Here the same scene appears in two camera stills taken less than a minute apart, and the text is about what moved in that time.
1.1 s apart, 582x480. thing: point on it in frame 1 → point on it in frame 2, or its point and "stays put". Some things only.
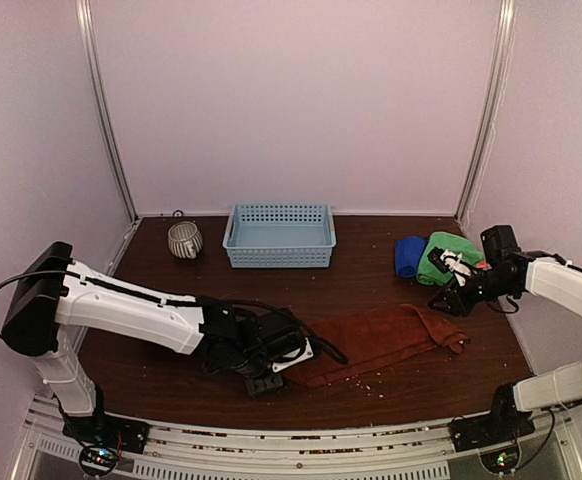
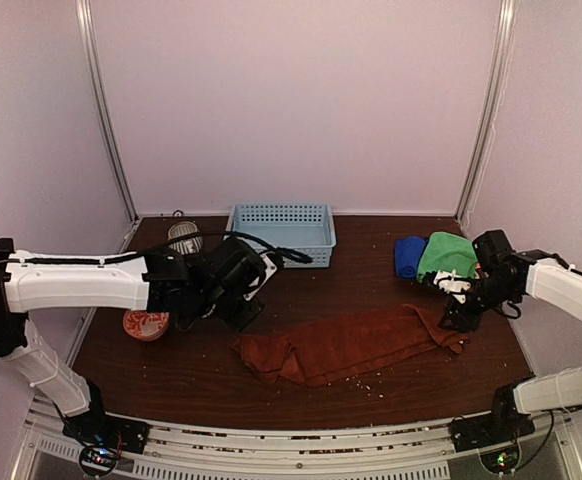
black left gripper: x=259 y=388 → x=240 y=322
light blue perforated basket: x=280 y=236 stays put
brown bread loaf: x=374 y=338 stays put
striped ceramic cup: x=185 y=240 stays put
